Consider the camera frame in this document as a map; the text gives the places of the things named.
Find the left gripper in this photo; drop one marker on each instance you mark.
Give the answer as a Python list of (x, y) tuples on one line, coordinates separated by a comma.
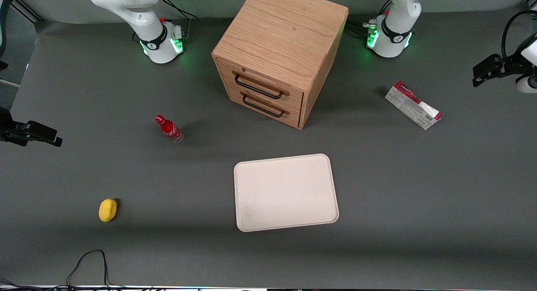
[(511, 66)]

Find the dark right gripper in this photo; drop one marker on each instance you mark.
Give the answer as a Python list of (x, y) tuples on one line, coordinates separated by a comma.
[(6, 128)]

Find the red cookie box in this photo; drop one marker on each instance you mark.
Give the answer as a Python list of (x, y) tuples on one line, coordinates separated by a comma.
[(413, 105)]

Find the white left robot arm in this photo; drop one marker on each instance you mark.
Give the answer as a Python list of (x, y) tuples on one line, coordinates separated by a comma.
[(394, 31)]

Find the beige rectangular tray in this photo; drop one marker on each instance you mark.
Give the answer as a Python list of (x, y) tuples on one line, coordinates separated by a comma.
[(285, 192)]

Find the yellow lemon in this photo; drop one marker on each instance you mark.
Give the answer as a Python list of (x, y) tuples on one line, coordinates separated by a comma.
[(107, 210)]

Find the red cola bottle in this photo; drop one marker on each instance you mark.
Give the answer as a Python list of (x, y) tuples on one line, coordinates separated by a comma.
[(168, 128)]

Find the wooden drawer front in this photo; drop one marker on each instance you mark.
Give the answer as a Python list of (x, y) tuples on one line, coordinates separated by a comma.
[(293, 99), (235, 94)]

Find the wooden drawer cabinet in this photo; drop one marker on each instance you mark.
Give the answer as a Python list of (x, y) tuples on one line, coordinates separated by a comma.
[(281, 31)]

